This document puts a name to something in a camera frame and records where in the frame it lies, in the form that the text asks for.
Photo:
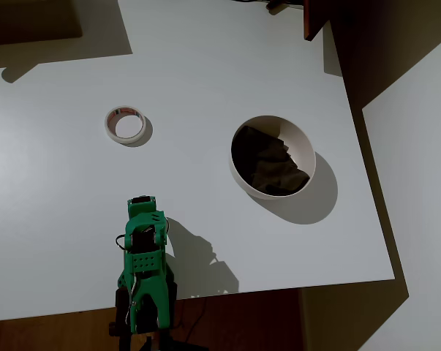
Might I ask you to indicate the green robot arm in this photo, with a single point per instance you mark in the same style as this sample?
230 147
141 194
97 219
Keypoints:
145 263

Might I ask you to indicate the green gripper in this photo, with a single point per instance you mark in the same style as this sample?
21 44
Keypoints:
141 202

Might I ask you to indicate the brown wooden board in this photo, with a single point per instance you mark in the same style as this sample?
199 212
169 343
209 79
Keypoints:
313 18

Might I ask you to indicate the beige masking tape roll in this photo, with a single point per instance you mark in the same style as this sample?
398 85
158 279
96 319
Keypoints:
109 128

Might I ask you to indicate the dark box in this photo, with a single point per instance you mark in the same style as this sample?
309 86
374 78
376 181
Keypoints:
30 18

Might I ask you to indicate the dark crumpled cloth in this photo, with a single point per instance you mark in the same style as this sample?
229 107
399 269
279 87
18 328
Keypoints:
264 161

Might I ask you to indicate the beige round bowl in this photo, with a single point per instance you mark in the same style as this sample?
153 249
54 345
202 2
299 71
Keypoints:
300 146

